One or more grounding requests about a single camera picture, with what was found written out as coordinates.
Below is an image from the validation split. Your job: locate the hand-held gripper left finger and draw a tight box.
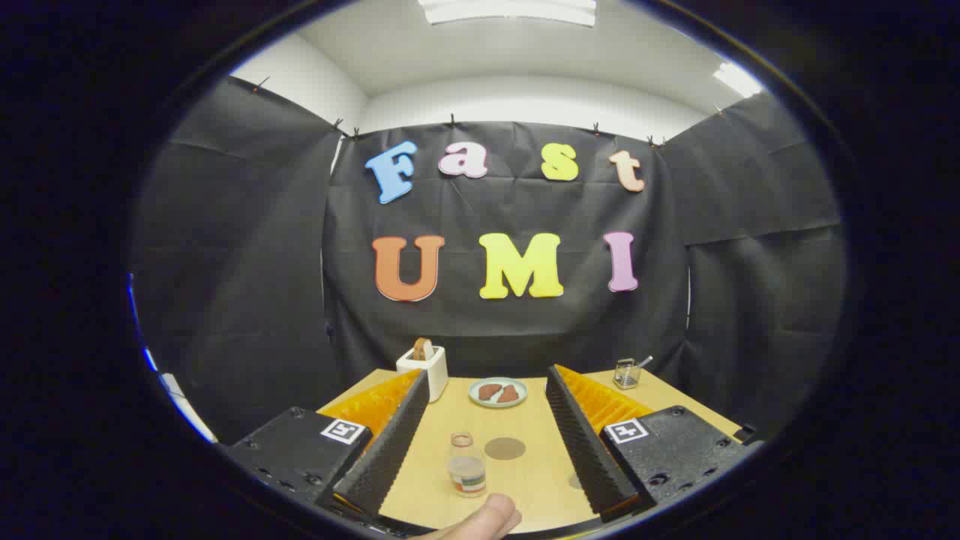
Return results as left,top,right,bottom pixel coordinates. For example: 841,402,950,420
223,369,432,520

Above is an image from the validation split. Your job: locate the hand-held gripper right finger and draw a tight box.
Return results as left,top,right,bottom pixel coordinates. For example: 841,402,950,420
545,364,761,524

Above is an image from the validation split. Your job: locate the clear juice bottle red label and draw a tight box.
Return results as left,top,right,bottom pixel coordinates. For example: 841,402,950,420
448,432,488,498

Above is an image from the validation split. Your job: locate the wooden table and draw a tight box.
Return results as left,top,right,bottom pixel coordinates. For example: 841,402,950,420
315,367,745,535

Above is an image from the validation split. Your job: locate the white toaster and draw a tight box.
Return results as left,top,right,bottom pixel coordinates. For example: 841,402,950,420
396,345,449,404

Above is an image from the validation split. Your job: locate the pale green plate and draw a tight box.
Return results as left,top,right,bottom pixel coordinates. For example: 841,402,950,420
469,377,529,409

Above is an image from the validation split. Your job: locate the small ceiling light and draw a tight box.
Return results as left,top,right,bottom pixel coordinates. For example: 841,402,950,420
712,62,764,98

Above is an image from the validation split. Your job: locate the long ceiling light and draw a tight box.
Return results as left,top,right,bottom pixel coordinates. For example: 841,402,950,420
418,0,598,28

